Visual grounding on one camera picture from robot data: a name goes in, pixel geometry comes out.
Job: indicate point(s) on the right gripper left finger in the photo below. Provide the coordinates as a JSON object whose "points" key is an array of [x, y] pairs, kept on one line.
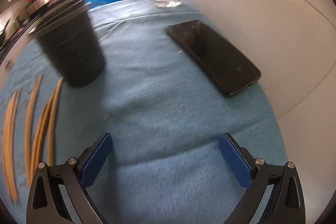
{"points": [[46, 204]]}

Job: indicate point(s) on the black smartphone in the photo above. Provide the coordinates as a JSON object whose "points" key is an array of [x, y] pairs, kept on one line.
{"points": [[229, 69]]}

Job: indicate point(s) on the wooden chopstick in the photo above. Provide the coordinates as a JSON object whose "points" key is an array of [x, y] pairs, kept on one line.
{"points": [[28, 126], [8, 145], [39, 133], [52, 123]]}

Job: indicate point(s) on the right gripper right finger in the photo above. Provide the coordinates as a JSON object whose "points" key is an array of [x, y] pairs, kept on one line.
{"points": [[285, 204]]}

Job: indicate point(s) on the black utensil holder cup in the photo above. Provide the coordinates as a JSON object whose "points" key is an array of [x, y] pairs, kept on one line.
{"points": [[66, 36]]}

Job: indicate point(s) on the blue towel table cover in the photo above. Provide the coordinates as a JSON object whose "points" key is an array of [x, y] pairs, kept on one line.
{"points": [[165, 118]]}

